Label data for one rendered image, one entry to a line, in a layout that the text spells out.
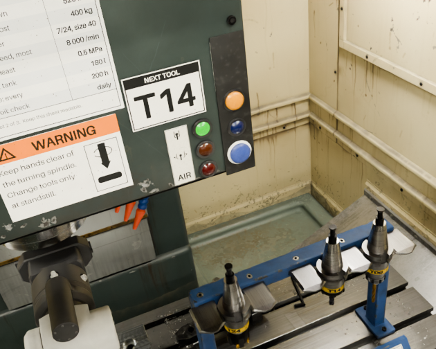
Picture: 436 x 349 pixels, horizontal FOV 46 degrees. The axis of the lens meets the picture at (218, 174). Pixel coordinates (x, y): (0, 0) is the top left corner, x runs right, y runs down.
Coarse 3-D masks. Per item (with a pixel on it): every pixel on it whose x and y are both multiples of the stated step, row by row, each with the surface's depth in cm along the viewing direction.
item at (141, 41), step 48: (144, 0) 56; (192, 0) 58; (240, 0) 61; (144, 48) 59; (192, 48) 61; (0, 144) 58; (144, 144) 65; (192, 144) 67; (144, 192) 68; (0, 240) 64
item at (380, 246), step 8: (376, 224) 102; (384, 224) 102; (376, 232) 103; (384, 232) 103; (368, 240) 106; (376, 240) 103; (384, 240) 103; (368, 248) 106; (376, 248) 104; (384, 248) 104
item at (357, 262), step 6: (354, 246) 109; (342, 252) 108; (348, 252) 108; (354, 252) 107; (360, 252) 107; (348, 258) 106; (354, 258) 106; (360, 258) 106; (366, 258) 105; (348, 264) 105; (354, 264) 105; (360, 264) 104; (366, 264) 104; (348, 270) 104; (354, 270) 103; (360, 270) 103; (366, 270) 103
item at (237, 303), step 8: (224, 280) 94; (224, 288) 95; (232, 288) 94; (240, 288) 96; (224, 296) 96; (232, 296) 95; (240, 296) 96; (224, 304) 97; (232, 304) 96; (240, 304) 96; (232, 312) 96
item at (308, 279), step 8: (296, 272) 104; (304, 272) 104; (312, 272) 104; (296, 280) 103; (304, 280) 102; (312, 280) 102; (320, 280) 102; (304, 288) 101; (312, 288) 101; (320, 288) 101
